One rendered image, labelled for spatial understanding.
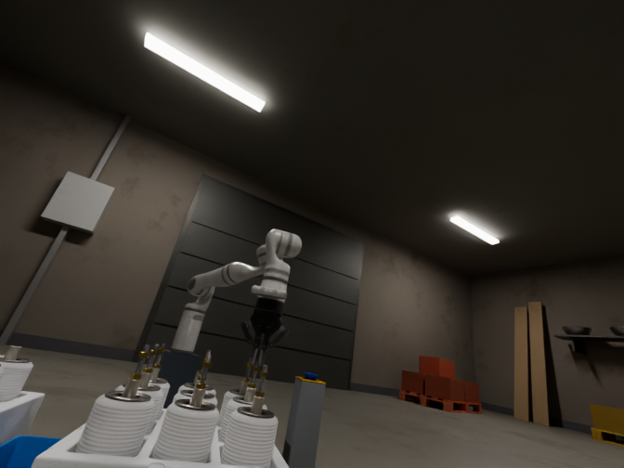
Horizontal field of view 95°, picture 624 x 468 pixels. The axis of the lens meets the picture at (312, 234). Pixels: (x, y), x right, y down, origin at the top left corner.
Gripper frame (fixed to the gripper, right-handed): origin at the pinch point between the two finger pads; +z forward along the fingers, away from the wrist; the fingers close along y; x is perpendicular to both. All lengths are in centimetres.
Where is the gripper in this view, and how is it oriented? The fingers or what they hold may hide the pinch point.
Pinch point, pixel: (258, 357)
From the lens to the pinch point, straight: 79.4
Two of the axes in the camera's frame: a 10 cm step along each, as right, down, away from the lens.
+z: -1.6, 9.1, -3.9
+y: -9.9, -1.6, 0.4
